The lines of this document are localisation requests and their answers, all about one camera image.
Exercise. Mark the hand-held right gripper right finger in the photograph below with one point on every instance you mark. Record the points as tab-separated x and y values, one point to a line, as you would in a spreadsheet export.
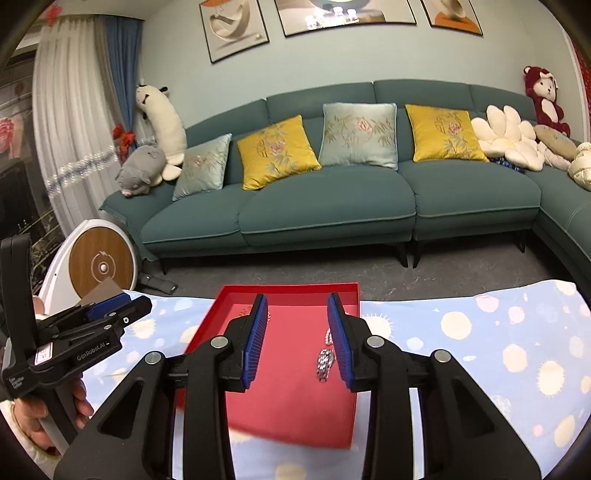
339	341

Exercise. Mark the white sheer curtain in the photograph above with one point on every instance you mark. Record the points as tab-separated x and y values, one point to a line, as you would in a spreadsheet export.
69	115

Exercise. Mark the printed light blue blanket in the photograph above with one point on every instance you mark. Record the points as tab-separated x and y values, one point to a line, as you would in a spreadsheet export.
485	369

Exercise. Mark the white flower cushion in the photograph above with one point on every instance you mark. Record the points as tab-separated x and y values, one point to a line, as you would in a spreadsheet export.
508	136

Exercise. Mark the person's left hand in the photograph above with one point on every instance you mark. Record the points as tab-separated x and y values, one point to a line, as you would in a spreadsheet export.
81	401

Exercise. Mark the long white cow plush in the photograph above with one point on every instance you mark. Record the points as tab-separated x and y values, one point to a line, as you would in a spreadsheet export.
164	124

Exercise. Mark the cream blanket bundle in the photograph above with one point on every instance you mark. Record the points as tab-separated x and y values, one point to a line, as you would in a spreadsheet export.
581	170

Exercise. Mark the blue curtain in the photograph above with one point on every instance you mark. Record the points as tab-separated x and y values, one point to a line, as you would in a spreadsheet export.
124	69

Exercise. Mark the wide framed wall picture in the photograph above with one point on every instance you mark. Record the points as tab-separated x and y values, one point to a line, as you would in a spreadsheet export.
346	16

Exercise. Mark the blue patterned cloth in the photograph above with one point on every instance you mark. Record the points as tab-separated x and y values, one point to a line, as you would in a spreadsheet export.
508	165

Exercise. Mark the grey pig plush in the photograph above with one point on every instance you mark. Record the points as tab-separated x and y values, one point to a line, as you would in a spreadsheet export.
141	170

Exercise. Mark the yellow embroidered cushion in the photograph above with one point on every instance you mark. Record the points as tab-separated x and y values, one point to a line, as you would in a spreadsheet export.
443	134
274	152

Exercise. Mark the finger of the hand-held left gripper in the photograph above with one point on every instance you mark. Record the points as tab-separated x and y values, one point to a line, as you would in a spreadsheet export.
106	307
134	311

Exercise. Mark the silver wrist watch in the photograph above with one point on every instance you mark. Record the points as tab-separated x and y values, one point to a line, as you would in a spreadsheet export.
324	362

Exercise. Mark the red jewelry tray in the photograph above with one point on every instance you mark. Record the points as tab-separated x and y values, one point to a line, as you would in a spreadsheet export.
286	392

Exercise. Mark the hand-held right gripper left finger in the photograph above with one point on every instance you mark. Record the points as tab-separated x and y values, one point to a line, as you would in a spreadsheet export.
256	341

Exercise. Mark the white exercise machine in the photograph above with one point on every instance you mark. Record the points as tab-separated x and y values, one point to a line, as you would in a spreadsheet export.
104	263

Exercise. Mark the beige round cushion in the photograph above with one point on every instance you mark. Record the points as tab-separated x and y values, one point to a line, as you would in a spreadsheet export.
556	141

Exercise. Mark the red wall hanging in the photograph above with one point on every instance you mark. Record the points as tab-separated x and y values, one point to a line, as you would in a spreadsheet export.
581	83

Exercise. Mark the teal sofa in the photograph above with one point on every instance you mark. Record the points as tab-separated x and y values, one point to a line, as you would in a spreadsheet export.
323	207

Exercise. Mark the brown paper pouch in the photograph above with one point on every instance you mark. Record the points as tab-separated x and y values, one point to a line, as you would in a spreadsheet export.
101	293

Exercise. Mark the light blue embroidered cushion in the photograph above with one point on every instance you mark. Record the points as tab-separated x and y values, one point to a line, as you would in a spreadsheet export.
358	136
203	166

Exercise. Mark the red monkey plush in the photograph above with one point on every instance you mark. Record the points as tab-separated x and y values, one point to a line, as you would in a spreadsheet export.
547	106

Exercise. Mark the red curtain bow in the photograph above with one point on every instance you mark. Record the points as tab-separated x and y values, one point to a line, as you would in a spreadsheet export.
127	141

